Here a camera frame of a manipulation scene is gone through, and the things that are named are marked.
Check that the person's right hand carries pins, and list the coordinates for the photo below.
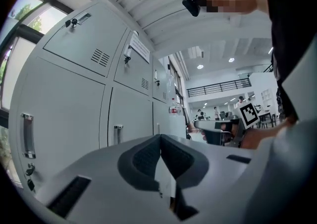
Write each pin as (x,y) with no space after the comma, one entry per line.
(203,136)

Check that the grey metal locker cabinets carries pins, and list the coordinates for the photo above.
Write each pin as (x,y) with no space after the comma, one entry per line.
(74,94)

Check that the clear plastic sheet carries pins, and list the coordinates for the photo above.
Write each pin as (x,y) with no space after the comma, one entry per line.
(172,85)

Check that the person's right forearm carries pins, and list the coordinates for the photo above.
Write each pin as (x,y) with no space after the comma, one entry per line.
(257,137)

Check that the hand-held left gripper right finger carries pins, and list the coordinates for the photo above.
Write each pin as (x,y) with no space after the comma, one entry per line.
(188,166)

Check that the person's black shirt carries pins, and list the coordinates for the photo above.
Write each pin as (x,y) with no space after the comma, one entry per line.
(289,32)

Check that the grey cabinet door with notice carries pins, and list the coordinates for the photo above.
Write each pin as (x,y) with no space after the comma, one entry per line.
(135,74)

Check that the black framed window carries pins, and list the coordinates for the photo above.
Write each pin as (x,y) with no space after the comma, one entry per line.
(22,44)

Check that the black balcony railing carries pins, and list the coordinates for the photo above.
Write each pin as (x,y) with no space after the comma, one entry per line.
(218,87)

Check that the white paper notice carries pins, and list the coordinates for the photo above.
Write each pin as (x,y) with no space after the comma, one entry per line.
(140,48)

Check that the round ceiling light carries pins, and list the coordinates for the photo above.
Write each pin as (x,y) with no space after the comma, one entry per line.
(200,67)
(231,60)

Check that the black head-worn camera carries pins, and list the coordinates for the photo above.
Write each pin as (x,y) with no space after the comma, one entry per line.
(191,5)

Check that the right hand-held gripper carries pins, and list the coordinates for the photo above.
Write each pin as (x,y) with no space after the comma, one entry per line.
(215,125)

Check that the red label water bottle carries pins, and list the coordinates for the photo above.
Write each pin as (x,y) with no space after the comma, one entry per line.
(174,109)

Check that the black chair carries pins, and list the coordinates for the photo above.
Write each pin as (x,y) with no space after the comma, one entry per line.
(266,120)

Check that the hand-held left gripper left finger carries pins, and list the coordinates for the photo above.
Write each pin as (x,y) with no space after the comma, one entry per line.
(143,168)

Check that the white cubby shelf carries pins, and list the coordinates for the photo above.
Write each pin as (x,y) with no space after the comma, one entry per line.
(266,97)

